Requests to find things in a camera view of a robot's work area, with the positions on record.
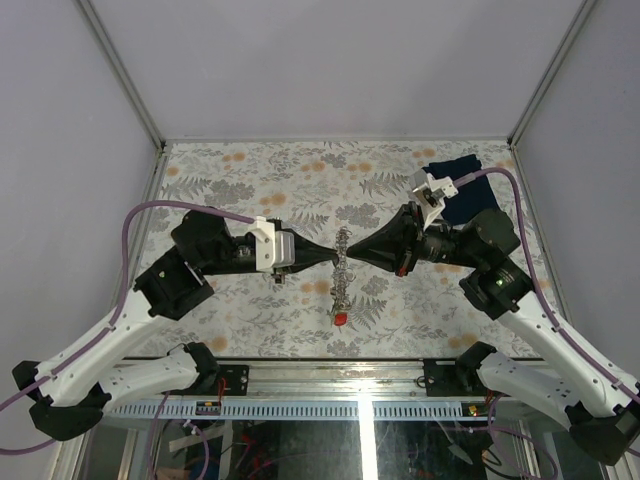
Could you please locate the large metal keyring disc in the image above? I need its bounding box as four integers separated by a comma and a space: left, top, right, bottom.
330, 226, 355, 320

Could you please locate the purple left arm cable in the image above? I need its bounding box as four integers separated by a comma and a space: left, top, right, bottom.
0, 200, 256, 457

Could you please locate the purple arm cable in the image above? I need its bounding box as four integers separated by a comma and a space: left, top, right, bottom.
0, 200, 256, 457
454, 167, 640, 406

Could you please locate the white slotted cable duct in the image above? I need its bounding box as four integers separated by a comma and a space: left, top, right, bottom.
110, 398, 487, 421

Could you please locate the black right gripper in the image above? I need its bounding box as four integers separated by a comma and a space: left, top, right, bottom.
347, 200, 483, 277

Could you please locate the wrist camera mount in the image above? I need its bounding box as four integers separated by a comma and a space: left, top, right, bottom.
409, 170, 458, 230
247, 216, 295, 273

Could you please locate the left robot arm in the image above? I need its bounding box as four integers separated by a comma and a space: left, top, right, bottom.
12, 201, 338, 441

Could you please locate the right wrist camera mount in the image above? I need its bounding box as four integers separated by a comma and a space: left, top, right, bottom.
409, 170, 458, 230

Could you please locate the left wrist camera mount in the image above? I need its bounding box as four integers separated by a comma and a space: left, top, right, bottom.
247, 216, 295, 273

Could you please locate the red key tag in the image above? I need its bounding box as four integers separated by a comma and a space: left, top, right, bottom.
334, 312, 348, 327

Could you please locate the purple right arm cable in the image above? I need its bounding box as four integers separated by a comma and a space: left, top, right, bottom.
454, 167, 640, 406

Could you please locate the metal base rail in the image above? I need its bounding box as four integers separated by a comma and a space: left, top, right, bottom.
219, 357, 486, 400

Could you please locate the dark blue folded cloth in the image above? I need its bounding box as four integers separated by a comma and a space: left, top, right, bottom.
423, 154, 499, 226

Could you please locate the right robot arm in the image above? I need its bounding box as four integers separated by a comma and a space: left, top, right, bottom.
347, 202, 639, 465

